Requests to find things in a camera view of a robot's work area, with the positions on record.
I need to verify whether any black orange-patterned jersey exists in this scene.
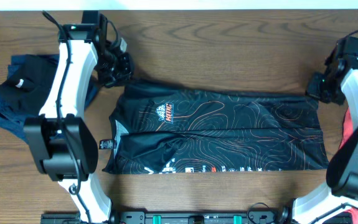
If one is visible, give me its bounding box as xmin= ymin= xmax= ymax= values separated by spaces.
xmin=104 ymin=80 xmax=329 ymax=174

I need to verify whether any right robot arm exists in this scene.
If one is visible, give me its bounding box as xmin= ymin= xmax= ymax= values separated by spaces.
xmin=283 ymin=55 xmax=358 ymax=223

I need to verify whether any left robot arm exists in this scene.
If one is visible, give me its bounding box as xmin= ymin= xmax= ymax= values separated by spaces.
xmin=24 ymin=21 xmax=134 ymax=223

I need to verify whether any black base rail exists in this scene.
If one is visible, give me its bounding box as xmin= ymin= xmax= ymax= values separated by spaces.
xmin=40 ymin=211 xmax=288 ymax=224

